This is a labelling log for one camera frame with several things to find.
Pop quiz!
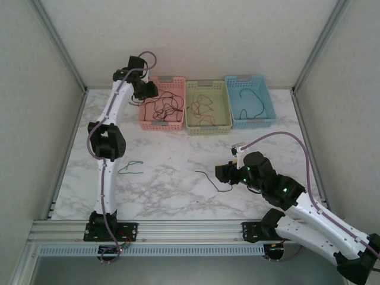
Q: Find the blue plastic basket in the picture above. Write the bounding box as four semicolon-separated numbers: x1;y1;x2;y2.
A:
224;74;279;131

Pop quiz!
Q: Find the white slotted cable duct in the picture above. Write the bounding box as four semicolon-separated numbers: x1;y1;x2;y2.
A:
38;243;265;257

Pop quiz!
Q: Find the thin orange wire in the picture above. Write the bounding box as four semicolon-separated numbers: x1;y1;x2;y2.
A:
197;112;217;127
190;91;214;116
189;99;208;125

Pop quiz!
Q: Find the thin black wire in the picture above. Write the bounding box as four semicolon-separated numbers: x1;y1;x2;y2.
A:
144;99;167;122
161;90;185;111
166;102;186;122
151;105;172;122
194;169;234;193
153;102;179;121

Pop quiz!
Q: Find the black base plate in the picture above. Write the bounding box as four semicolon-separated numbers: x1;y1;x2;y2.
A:
242;221;278;242
84;221;140;242

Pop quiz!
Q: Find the aluminium table side rail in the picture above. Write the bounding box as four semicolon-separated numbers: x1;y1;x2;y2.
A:
290;87;331;209
47;87;89;221

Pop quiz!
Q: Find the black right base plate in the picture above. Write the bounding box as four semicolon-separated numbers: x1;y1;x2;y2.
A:
242;221;278;242

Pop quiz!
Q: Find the aluminium frame post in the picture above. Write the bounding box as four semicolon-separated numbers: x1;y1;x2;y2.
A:
31;0;88;93
292;0;351;93

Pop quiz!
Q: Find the pink plastic basket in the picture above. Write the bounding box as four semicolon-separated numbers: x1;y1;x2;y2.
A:
138;75;187;132

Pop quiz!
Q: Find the green plastic basket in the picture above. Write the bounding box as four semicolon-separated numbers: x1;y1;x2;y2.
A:
185;79;233;137

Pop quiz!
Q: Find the small circuit board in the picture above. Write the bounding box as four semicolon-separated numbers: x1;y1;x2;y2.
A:
264;243;286;259
99;245;131;257

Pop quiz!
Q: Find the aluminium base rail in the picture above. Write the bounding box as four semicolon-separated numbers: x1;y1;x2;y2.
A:
28;218;301;245

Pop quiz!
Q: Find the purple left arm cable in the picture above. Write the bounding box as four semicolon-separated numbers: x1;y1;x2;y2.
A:
85;50;157;265

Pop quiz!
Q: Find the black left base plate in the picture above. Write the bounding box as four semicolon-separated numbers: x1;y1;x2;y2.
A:
84;221;140;242

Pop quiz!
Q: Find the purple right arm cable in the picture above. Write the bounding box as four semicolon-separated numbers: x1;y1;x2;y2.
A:
239;132;380;264

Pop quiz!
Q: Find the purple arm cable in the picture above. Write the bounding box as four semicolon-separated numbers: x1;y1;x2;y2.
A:
85;50;157;265
239;132;380;264

